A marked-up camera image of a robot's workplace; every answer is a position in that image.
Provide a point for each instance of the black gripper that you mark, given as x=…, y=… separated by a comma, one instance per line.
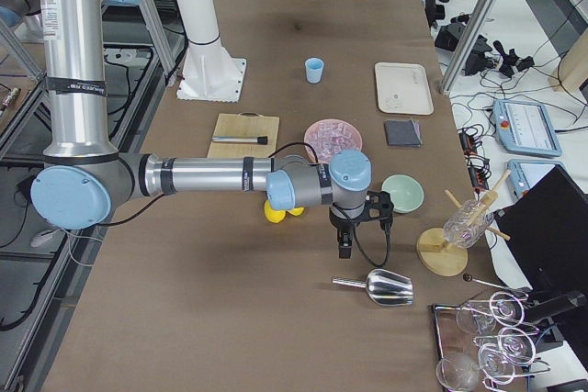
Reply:
x=342, y=225

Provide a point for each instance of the metal ice scoop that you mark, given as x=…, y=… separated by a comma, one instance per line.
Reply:
x=384, y=287

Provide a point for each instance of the wooden cup tree stand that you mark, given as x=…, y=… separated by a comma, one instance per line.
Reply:
x=444, y=258

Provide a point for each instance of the pink bowl of ice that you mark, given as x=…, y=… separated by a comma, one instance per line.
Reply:
x=329, y=136

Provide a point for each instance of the light blue plastic cup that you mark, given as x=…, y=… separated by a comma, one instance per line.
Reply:
x=314, y=69

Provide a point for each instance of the mint green bowl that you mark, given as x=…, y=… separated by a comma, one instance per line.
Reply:
x=406, y=193

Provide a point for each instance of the grey folded cloth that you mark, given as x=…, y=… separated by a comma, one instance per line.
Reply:
x=403, y=132

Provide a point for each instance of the clear glass mug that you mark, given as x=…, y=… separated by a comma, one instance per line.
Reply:
x=461, y=232

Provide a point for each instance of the bamboo cutting board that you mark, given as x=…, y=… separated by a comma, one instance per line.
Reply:
x=244, y=126

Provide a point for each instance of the cream plastic tray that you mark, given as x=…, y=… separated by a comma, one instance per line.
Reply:
x=402, y=88

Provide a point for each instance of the wine glass rack tray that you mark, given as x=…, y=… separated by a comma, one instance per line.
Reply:
x=504, y=339

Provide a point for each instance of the blue teach pendant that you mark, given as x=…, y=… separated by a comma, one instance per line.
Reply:
x=525, y=128
x=524, y=174

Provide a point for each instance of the black monitor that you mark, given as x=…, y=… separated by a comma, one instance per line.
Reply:
x=548, y=233

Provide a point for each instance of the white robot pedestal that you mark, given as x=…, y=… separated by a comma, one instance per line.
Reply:
x=209, y=73

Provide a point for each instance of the aluminium frame post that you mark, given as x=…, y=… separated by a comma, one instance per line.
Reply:
x=465, y=45

